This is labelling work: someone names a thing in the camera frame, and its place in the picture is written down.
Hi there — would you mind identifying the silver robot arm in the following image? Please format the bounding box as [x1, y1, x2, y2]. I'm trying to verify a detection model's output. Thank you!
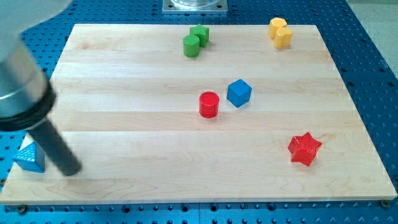
[1, 0, 72, 131]

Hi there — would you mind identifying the blue cube block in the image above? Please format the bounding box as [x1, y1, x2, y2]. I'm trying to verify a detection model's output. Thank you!
[227, 79, 252, 108]

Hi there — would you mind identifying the blue triangle block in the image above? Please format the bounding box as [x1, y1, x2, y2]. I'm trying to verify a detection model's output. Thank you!
[12, 142, 45, 173]

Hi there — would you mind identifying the red cylinder block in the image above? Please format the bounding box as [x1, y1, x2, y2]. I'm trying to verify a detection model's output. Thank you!
[199, 91, 220, 118]

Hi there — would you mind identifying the wooden board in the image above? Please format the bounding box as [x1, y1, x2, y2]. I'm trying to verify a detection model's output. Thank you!
[1, 24, 397, 205]

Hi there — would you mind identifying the green cylinder block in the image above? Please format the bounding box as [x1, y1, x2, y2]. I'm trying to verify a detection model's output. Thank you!
[183, 35, 200, 57]

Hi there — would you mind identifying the green star block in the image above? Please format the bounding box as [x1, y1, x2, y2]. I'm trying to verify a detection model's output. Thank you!
[190, 24, 210, 47]

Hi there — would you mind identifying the red star block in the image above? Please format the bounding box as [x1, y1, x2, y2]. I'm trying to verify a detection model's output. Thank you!
[288, 132, 322, 166]

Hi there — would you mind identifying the yellow heart block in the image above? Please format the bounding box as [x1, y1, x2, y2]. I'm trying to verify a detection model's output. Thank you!
[274, 27, 293, 49]

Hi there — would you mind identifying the yellow hexagon block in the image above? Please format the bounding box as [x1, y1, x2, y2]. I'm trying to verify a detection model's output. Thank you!
[268, 17, 287, 39]

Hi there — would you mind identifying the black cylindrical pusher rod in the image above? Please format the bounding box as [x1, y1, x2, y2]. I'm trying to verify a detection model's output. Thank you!
[27, 118, 82, 176]

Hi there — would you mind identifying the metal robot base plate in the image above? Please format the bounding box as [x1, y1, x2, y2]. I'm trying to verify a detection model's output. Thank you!
[162, 0, 228, 13]

